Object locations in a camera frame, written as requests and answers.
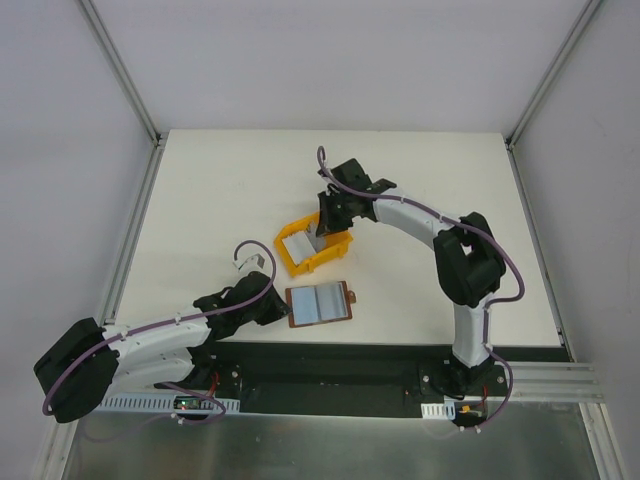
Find brown leather card holder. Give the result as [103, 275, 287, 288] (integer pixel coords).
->
[285, 281, 357, 329]

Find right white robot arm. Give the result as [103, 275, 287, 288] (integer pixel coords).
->
[316, 147, 506, 399]

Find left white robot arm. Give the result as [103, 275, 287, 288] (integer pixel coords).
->
[34, 272, 291, 424]

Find stack of credit cards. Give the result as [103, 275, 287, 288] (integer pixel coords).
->
[282, 231, 316, 265]

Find yellow plastic bin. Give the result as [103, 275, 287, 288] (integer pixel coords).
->
[274, 212, 353, 277]

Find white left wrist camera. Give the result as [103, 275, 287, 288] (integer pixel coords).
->
[233, 253, 265, 276]

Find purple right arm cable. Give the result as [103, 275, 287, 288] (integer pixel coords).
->
[315, 145, 526, 361]

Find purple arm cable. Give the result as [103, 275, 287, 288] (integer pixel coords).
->
[315, 145, 526, 361]
[40, 240, 277, 417]

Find left white cable duct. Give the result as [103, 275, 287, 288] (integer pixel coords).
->
[96, 393, 241, 415]

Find white cable duct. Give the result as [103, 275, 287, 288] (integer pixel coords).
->
[420, 401, 456, 421]
[96, 393, 241, 415]

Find right white cable duct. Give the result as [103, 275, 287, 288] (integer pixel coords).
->
[420, 401, 456, 421]

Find right aluminium frame post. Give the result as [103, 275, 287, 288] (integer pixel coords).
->
[505, 0, 606, 151]

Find aluminium frame post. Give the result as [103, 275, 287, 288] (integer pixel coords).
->
[75, 0, 163, 147]
[505, 0, 606, 151]

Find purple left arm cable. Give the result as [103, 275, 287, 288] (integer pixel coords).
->
[40, 240, 277, 417]

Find aluminium front rail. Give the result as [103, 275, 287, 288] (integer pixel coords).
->
[63, 364, 607, 402]

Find left aluminium frame post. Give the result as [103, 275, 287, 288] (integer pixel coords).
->
[75, 0, 163, 147]

